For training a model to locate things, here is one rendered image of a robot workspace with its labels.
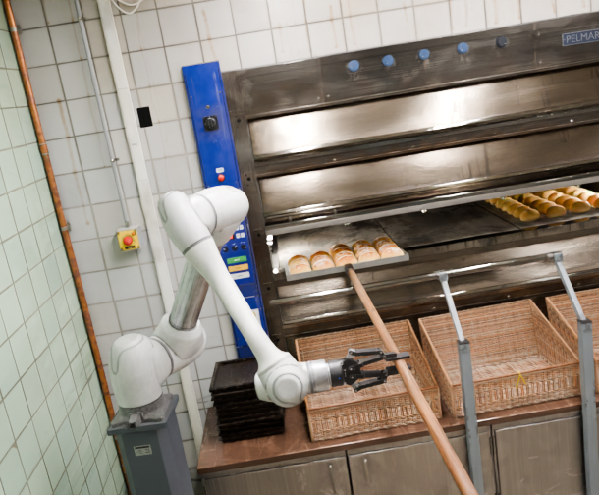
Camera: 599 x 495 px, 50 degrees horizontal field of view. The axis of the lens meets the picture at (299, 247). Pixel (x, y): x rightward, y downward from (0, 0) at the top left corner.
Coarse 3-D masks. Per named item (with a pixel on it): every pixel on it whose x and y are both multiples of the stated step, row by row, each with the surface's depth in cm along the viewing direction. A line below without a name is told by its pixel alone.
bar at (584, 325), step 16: (528, 256) 266; (544, 256) 265; (560, 256) 264; (432, 272) 265; (448, 272) 264; (464, 272) 265; (560, 272) 263; (352, 288) 264; (368, 288) 264; (448, 288) 262; (272, 304) 264; (448, 304) 260; (576, 304) 254; (592, 336) 250; (464, 352) 249; (592, 352) 251; (464, 368) 250; (592, 368) 253; (464, 384) 252; (592, 384) 255; (464, 400) 254; (592, 400) 257; (464, 416) 259; (592, 416) 258; (592, 432) 260; (592, 448) 262; (480, 464) 261; (592, 464) 264; (480, 480) 263; (592, 480) 266
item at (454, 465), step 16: (352, 272) 270; (368, 304) 231; (384, 336) 202; (400, 368) 180; (416, 384) 170; (416, 400) 162; (432, 416) 152; (432, 432) 147; (448, 448) 139; (448, 464) 135; (464, 480) 128
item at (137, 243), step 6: (120, 228) 288; (126, 228) 285; (132, 228) 284; (138, 228) 287; (120, 234) 284; (126, 234) 284; (138, 234) 285; (120, 240) 284; (138, 240) 285; (120, 246) 285; (126, 246) 285; (132, 246) 285; (138, 246) 286
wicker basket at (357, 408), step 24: (312, 336) 304; (336, 336) 304; (360, 336) 305; (408, 336) 305; (312, 360) 304; (384, 360) 305; (408, 360) 306; (384, 384) 303; (432, 384) 271; (312, 408) 262; (336, 408) 263; (360, 408) 264; (384, 408) 264; (408, 408) 279; (432, 408) 275; (312, 432) 265; (336, 432) 266; (360, 432) 266
